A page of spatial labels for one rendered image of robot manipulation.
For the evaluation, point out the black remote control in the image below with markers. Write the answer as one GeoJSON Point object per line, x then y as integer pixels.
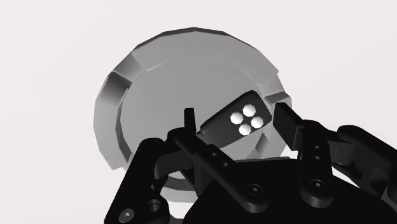
{"type": "Point", "coordinates": [226, 124]}

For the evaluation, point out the grey round plate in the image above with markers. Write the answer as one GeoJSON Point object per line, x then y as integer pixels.
{"type": "Point", "coordinates": [173, 93]}

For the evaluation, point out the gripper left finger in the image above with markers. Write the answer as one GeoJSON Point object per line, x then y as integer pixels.
{"type": "Point", "coordinates": [198, 155]}

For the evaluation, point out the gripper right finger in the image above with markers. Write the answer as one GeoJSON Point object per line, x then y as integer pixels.
{"type": "Point", "coordinates": [322, 149]}

